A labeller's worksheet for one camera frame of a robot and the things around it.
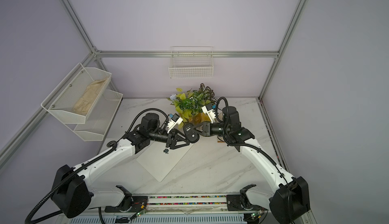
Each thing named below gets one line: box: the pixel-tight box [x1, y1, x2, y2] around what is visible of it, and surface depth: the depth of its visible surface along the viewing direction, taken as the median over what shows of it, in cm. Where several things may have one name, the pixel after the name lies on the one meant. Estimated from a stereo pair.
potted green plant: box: [166, 83, 218, 130], surface depth 88 cm
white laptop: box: [136, 140, 194, 183], surface depth 88 cm
